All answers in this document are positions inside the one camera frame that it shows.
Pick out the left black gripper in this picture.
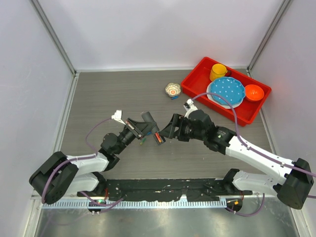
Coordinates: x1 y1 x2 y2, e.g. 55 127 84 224
115 118 156 155

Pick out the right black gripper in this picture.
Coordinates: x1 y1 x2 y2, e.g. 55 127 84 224
159 114 206 142

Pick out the black remote control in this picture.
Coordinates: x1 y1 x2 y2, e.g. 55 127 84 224
140 111 166 146

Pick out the red battery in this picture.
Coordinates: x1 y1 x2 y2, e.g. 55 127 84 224
155 133 163 144

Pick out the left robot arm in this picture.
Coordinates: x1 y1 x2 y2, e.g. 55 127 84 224
29 116 165 204

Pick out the small patterned bowl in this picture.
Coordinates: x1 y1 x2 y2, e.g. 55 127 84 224
165 82 181 97

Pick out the red plastic tray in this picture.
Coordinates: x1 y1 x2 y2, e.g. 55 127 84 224
181 57 272 126

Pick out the blue dotted plate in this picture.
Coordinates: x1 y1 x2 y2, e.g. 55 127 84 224
210 77 245 105

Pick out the yellow mug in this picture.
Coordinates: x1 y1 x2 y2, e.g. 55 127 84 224
209 63 232 81

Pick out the orange bowl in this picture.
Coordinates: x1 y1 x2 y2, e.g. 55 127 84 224
245 84 265 102

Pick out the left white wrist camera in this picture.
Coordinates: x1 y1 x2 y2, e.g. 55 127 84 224
111 110 126 125

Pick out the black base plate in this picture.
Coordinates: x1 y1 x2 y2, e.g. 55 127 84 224
103 178 252 202

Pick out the white cable duct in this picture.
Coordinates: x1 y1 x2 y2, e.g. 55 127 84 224
42 198 227 209

